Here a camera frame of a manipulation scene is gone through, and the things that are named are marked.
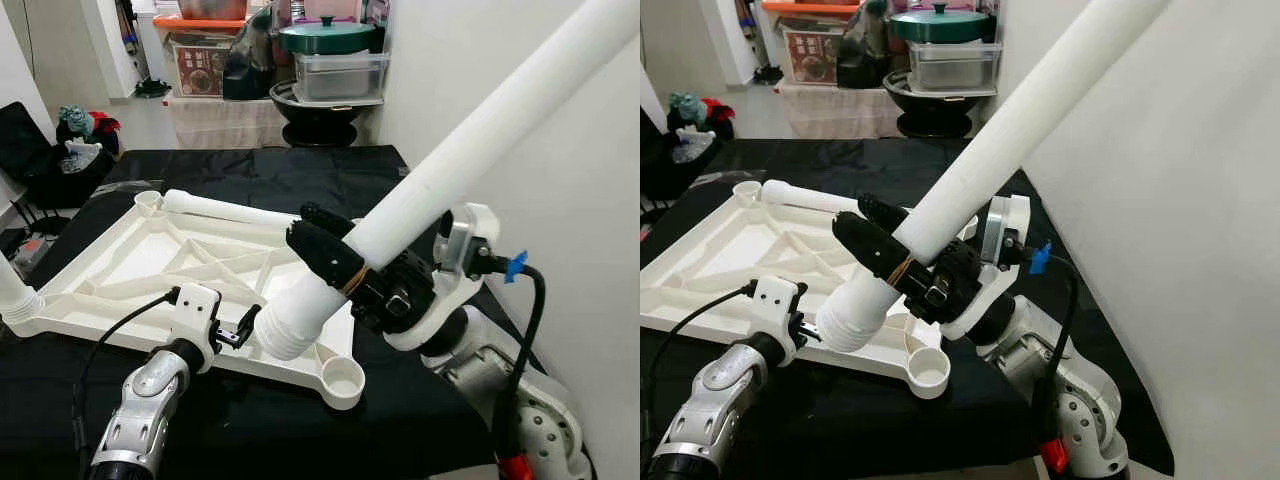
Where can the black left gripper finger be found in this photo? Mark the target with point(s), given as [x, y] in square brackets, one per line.
[252, 318]

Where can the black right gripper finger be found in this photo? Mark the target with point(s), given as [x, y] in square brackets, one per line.
[325, 255]
[325, 218]
[880, 208]
[870, 245]

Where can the white plastic table leg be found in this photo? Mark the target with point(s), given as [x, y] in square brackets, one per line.
[230, 208]
[15, 295]
[1030, 110]
[810, 196]
[480, 140]

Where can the black wok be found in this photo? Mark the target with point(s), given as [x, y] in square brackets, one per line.
[315, 115]
[925, 105]

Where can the black tablecloth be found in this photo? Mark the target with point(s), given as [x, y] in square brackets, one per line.
[300, 440]
[900, 440]

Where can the clear plastic storage container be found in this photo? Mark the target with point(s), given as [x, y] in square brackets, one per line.
[340, 75]
[950, 65]

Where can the black plastic bag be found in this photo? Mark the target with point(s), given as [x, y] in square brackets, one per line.
[250, 60]
[860, 50]

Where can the small black floor item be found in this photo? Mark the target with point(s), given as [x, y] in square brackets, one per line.
[152, 90]
[768, 73]

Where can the red cloth item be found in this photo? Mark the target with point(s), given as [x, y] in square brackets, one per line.
[103, 123]
[715, 108]

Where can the white plastic wrapper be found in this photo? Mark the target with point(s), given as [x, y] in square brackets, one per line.
[695, 145]
[78, 152]

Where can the black fabric bag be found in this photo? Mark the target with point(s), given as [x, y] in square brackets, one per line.
[680, 172]
[75, 180]

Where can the white cabinet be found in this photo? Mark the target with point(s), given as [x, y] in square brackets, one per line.
[142, 45]
[748, 40]

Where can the grey box device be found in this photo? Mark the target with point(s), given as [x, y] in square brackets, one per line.
[30, 250]

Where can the steel cooking pot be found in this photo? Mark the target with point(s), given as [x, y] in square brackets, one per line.
[210, 8]

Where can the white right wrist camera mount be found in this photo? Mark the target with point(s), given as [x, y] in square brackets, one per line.
[968, 318]
[425, 325]

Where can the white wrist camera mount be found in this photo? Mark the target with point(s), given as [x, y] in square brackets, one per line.
[195, 305]
[775, 300]
[968, 318]
[425, 325]

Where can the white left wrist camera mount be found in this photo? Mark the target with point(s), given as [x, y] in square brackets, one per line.
[775, 300]
[195, 305]

